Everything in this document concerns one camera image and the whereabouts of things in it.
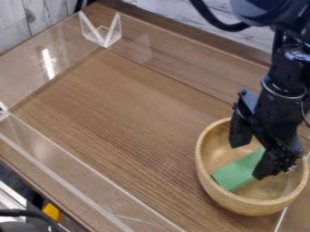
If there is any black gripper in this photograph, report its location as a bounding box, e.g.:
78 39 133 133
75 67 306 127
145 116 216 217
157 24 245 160
229 78 310 180

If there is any green rectangular block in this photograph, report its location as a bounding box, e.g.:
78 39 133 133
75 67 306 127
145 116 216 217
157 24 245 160
212 148 265 192

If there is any brown wooden bowl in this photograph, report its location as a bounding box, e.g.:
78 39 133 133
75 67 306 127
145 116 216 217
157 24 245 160
196 118 309 217

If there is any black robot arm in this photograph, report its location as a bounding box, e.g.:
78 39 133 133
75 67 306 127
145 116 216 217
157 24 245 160
229 0 310 179

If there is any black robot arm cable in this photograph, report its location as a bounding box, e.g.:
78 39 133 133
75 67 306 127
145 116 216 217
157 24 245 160
188 0 256 33

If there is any clear acrylic corner bracket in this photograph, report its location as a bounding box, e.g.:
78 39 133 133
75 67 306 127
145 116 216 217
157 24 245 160
78 11 123 48

